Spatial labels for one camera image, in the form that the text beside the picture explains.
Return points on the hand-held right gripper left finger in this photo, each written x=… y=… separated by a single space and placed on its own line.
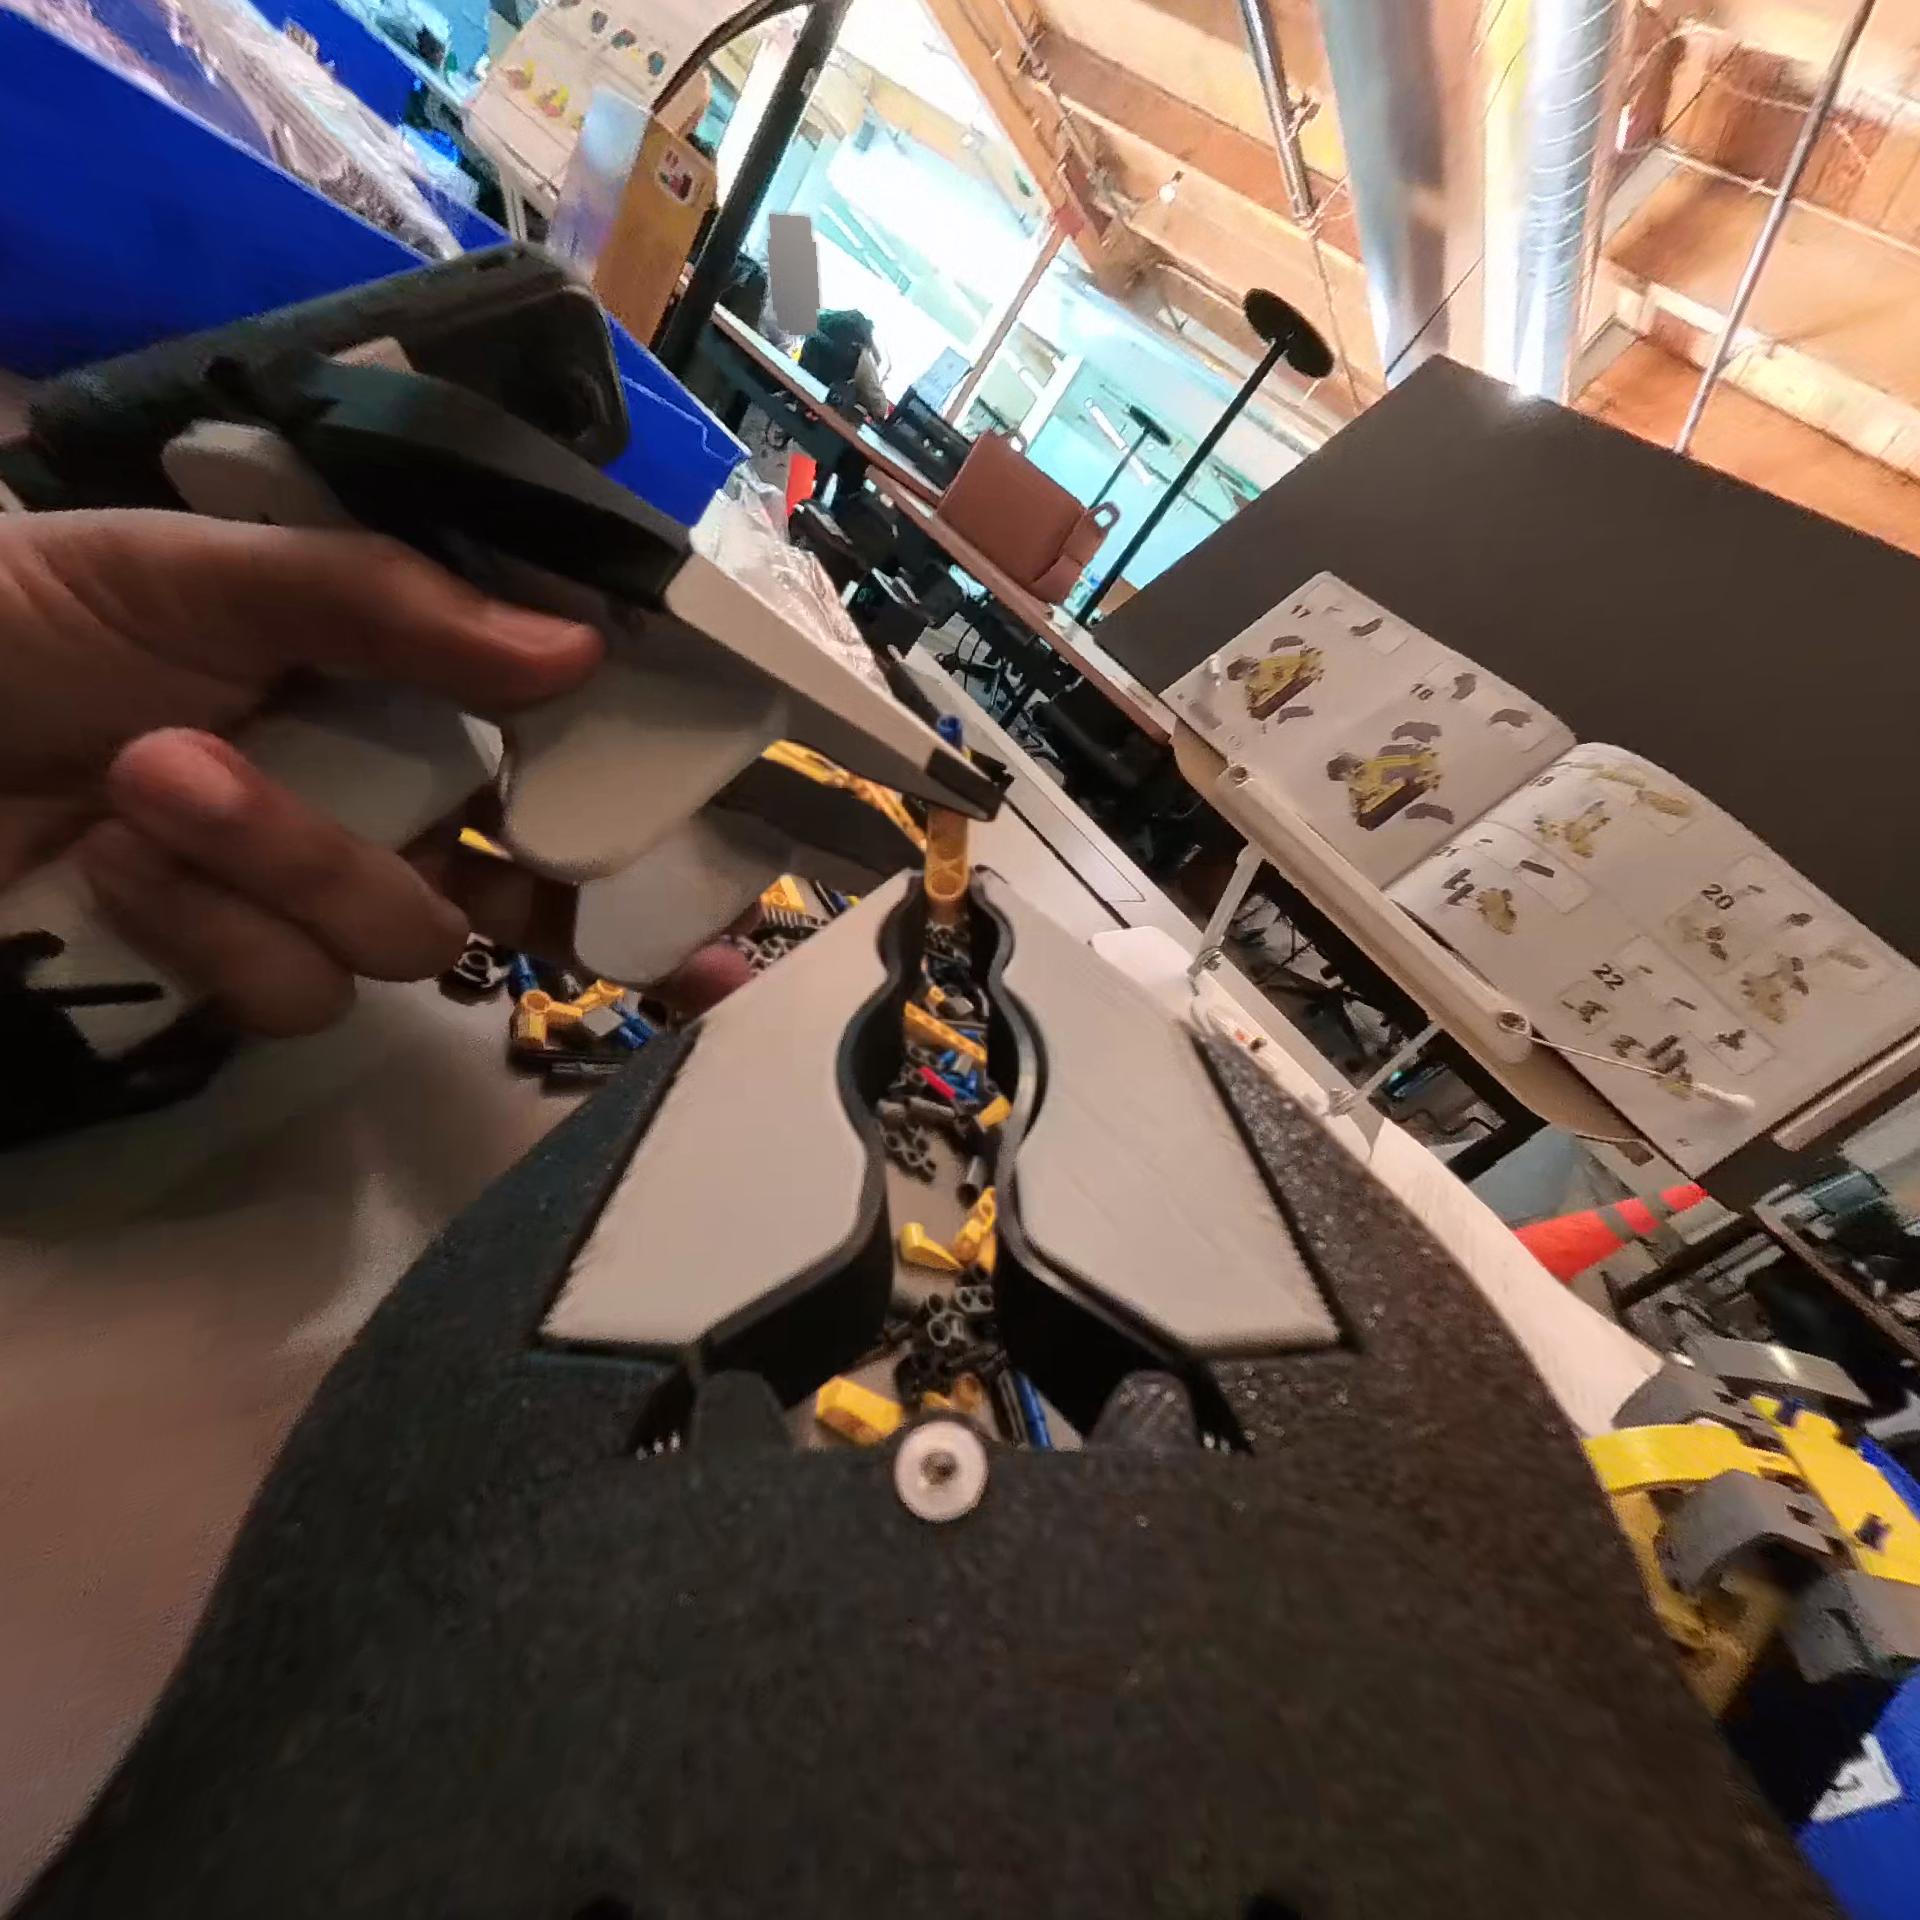
x=734 y=1171

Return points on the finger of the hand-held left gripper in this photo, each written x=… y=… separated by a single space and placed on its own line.
x=796 y=675
x=930 y=780

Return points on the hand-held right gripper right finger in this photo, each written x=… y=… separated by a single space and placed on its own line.
x=1155 y=1171

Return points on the yellow toy connector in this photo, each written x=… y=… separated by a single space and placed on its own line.
x=945 y=862

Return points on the pile of toy building parts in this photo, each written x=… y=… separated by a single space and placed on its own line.
x=938 y=1036

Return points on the person's left hand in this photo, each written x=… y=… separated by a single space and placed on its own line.
x=195 y=630

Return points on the long brown desk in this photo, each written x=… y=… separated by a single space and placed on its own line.
x=961 y=525

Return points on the brown bag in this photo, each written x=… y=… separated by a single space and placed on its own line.
x=1019 y=511

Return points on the cardboard box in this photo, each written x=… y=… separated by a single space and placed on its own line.
x=651 y=225

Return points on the clear plastic bag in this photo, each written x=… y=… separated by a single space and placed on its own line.
x=300 y=120

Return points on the white book stand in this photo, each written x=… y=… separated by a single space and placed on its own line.
x=1350 y=886

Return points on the blue plastic bin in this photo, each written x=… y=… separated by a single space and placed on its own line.
x=1786 y=1724
x=136 y=225

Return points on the black pole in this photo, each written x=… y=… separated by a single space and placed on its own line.
x=750 y=182

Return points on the orange traffic cone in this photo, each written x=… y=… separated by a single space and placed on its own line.
x=1604 y=1231

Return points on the black round-top stand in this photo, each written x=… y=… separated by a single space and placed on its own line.
x=1243 y=406

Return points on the instruction booklet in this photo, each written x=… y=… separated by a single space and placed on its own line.
x=1620 y=901

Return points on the yellow toy vehicle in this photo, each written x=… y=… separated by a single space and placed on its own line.
x=1695 y=1455

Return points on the black backing board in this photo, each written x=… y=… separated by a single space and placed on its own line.
x=1576 y=571

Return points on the silver air duct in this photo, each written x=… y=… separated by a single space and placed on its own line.
x=1559 y=182

